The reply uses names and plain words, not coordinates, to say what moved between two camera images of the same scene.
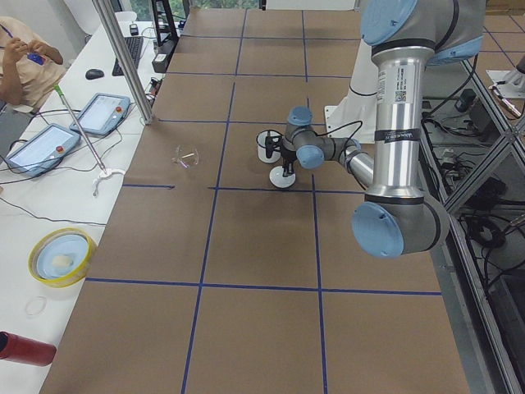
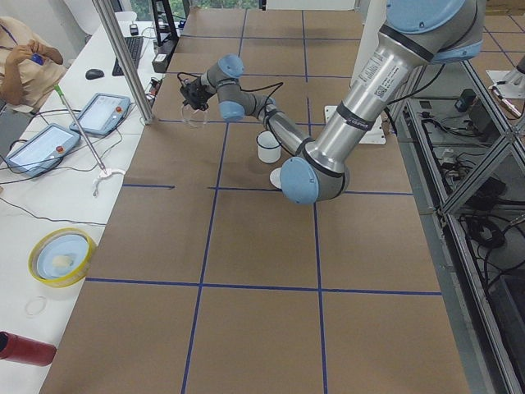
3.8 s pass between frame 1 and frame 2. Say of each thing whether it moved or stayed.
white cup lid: stayed
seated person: stayed
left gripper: moved
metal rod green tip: stayed
